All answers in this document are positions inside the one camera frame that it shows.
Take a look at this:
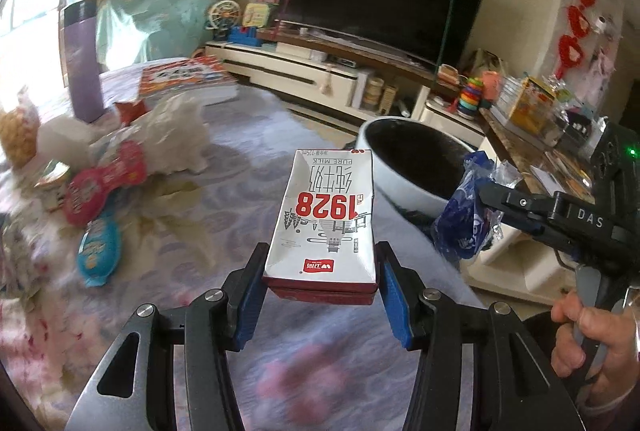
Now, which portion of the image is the clear drawer organizer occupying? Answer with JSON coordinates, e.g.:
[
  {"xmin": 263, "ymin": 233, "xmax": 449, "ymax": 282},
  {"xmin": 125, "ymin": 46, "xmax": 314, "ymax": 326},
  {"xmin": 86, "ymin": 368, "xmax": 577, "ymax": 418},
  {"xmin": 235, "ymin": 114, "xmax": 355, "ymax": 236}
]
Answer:
[{"xmin": 492, "ymin": 76, "xmax": 523, "ymax": 122}]

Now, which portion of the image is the yellow cardboard box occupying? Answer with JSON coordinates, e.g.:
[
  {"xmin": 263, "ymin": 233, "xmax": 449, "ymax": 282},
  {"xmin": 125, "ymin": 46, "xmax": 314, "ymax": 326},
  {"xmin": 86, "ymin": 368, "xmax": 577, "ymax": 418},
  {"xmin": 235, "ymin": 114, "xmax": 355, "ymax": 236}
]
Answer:
[{"xmin": 507, "ymin": 78, "xmax": 556, "ymax": 136}]

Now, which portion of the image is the yellow toy phone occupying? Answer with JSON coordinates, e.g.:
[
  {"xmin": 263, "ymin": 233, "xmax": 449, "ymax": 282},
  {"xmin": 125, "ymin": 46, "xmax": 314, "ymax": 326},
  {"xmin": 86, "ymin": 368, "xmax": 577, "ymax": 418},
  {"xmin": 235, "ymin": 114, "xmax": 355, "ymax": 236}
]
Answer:
[{"xmin": 242, "ymin": 2, "xmax": 271, "ymax": 29}]

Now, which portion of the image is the teal cloth cover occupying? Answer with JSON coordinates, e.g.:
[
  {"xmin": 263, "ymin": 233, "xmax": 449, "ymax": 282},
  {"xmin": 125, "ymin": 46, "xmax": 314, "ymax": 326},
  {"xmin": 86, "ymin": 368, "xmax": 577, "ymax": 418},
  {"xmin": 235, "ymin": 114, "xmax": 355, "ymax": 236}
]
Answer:
[{"xmin": 95, "ymin": 0, "xmax": 221, "ymax": 62}]

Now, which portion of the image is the white bin with black liner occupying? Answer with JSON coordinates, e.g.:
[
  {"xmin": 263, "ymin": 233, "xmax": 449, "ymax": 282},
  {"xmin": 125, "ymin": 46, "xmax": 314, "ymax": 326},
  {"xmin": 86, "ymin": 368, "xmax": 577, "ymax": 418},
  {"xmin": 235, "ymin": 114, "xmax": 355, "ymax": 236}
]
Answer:
[{"xmin": 355, "ymin": 116, "xmax": 488, "ymax": 218}]

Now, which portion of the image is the blue toy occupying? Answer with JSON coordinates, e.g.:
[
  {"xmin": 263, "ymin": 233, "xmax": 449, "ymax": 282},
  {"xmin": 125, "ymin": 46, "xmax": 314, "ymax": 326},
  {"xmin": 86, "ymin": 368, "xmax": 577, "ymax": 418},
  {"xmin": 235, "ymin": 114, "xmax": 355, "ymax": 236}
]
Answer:
[{"xmin": 229, "ymin": 25, "xmax": 262, "ymax": 48}]

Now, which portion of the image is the brown marble side counter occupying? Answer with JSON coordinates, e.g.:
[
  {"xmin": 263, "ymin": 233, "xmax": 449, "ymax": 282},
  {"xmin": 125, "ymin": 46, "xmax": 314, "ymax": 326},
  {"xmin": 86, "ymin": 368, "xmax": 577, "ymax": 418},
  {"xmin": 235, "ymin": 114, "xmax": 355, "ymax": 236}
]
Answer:
[{"xmin": 477, "ymin": 106, "xmax": 601, "ymax": 204}]

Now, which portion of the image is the red heart hanging decoration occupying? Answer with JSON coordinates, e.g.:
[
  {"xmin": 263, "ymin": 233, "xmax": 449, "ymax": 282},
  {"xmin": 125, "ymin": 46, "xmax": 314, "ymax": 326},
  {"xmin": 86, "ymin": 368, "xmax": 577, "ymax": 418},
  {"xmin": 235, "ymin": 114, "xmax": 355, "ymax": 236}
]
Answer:
[{"xmin": 552, "ymin": 0, "xmax": 599, "ymax": 79}]

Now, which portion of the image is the purple tall bottle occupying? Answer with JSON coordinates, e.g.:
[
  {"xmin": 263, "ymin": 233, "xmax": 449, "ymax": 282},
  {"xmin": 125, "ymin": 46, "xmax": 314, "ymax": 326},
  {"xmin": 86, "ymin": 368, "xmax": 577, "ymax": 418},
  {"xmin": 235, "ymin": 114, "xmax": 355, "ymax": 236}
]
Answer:
[{"xmin": 62, "ymin": 0, "xmax": 106, "ymax": 124}]

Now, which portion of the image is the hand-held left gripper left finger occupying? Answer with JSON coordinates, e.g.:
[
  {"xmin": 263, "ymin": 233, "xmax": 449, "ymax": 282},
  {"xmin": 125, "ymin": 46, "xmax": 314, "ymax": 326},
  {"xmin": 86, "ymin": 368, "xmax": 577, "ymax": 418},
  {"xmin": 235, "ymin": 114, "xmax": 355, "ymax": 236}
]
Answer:
[{"xmin": 65, "ymin": 242, "xmax": 271, "ymax": 431}]

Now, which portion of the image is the book with colourful cover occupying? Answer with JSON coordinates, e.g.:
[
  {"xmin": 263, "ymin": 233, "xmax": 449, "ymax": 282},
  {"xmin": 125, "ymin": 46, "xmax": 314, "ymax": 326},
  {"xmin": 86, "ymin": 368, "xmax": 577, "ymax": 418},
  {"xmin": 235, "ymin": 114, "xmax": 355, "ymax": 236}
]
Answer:
[{"xmin": 139, "ymin": 56, "xmax": 239, "ymax": 104}]

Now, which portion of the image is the small printed cup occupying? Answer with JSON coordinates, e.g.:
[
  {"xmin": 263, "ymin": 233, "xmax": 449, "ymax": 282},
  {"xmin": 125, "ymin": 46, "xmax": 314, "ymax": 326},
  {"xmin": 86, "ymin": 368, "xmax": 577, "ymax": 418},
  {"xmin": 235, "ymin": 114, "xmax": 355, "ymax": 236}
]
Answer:
[{"xmin": 34, "ymin": 161, "xmax": 71, "ymax": 212}]

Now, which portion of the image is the pink spoon-shaped snack packet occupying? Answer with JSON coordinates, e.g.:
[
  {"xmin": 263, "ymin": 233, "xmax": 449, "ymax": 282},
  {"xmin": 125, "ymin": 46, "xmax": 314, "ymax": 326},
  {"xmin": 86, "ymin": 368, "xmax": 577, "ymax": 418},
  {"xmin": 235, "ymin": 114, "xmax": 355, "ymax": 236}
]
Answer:
[{"xmin": 62, "ymin": 141, "xmax": 148, "ymax": 228}]

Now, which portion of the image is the white and red milk carton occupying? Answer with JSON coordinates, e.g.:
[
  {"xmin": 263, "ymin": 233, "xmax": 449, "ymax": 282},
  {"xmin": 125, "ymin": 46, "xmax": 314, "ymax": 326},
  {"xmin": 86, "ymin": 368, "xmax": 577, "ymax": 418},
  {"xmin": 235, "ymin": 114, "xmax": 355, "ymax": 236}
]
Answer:
[{"xmin": 262, "ymin": 148, "xmax": 381, "ymax": 307}]

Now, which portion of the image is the person's right hand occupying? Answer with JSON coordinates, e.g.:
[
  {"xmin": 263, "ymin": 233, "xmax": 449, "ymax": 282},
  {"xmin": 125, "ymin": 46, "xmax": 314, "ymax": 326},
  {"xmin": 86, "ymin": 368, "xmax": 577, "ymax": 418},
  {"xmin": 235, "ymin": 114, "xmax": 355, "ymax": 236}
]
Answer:
[{"xmin": 550, "ymin": 287, "xmax": 640, "ymax": 408}]

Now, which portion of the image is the white paper wad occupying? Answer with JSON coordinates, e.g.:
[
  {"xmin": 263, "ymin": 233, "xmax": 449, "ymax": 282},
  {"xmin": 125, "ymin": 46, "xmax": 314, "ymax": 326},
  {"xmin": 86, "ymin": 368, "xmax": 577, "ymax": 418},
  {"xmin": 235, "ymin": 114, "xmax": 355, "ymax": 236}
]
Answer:
[{"xmin": 39, "ymin": 116, "xmax": 97, "ymax": 162}]

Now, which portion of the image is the red snack packet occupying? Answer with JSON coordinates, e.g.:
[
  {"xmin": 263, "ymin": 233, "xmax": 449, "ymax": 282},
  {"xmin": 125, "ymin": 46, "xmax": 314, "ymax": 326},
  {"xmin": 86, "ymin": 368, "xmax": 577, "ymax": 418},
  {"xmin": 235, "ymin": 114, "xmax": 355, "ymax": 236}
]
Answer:
[{"xmin": 114, "ymin": 98, "xmax": 151, "ymax": 126}]

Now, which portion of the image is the ferris wheel toy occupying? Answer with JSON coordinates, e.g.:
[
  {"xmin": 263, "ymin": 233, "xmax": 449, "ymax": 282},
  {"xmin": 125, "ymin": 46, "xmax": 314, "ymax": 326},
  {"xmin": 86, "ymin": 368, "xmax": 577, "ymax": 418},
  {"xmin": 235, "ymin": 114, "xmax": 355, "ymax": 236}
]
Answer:
[{"xmin": 205, "ymin": 0, "xmax": 243, "ymax": 42}]

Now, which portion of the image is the white paper sheet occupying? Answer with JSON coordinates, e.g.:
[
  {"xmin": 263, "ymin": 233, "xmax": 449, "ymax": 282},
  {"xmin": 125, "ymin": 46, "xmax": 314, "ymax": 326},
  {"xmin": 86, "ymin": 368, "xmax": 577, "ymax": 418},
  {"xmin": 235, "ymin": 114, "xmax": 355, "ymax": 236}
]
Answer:
[{"xmin": 530, "ymin": 166, "xmax": 567, "ymax": 198}]

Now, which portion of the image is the blue snack wrapper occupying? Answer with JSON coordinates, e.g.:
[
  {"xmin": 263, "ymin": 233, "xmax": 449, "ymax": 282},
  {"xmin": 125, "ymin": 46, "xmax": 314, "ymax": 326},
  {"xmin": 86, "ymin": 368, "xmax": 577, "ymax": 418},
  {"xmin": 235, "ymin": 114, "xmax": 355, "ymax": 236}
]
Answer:
[{"xmin": 432, "ymin": 151, "xmax": 523, "ymax": 262}]

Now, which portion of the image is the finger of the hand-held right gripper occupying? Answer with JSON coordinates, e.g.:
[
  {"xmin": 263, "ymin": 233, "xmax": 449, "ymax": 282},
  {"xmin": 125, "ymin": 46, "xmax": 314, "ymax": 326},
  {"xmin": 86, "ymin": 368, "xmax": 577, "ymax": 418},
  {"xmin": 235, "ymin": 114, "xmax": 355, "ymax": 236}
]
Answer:
[
  {"xmin": 475, "ymin": 182, "xmax": 557, "ymax": 218},
  {"xmin": 492, "ymin": 210, "xmax": 567, "ymax": 253}
]

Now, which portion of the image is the yellow snack bag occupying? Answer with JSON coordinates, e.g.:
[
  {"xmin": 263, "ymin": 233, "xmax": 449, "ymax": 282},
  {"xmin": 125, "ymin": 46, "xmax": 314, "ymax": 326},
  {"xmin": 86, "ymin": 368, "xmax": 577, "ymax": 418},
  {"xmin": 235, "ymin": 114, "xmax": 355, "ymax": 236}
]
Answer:
[{"xmin": 0, "ymin": 91, "xmax": 41, "ymax": 169}]

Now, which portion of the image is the white television cabinet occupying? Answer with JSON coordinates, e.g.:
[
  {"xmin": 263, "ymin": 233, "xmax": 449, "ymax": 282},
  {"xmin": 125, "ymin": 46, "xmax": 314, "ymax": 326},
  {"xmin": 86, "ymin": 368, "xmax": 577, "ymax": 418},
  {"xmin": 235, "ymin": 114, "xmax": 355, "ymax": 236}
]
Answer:
[{"xmin": 205, "ymin": 30, "xmax": 486, "ymax": 136}]

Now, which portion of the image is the white crumpled plastic bag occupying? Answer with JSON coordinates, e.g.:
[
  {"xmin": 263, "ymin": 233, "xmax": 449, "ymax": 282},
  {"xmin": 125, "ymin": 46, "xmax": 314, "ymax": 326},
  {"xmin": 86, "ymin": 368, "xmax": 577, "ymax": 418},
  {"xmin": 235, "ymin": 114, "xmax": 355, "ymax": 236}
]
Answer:
[{"xmin": 95, "ymin": 93, "xmax": 212, "ymax": 176}]

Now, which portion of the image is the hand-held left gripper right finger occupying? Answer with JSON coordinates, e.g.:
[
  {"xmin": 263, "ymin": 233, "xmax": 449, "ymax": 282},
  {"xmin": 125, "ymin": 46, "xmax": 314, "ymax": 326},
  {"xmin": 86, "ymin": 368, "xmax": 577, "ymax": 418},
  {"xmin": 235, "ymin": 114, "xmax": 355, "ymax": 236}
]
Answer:
[{"xmin": 375, "ymin": 242, "xmax": 576, "ymax": 431}]

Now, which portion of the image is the blue oval snack packet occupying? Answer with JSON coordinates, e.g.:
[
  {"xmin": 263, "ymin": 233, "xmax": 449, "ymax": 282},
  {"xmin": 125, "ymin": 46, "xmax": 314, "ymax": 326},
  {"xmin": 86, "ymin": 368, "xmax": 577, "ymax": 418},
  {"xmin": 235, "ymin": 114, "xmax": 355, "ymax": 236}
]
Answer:
[{"xmin": 76, "ymin": 217, "xmax": 123, "ymax": 288}]

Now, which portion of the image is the rainbow stacking rings toy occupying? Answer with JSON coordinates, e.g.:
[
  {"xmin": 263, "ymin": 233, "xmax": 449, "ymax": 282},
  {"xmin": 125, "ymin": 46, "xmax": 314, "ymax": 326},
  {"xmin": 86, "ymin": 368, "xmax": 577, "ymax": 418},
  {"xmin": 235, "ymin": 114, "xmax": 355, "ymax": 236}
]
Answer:
[{"xmin": 457, "ymin": 76, "xmax": 486, "ymax": 119}]

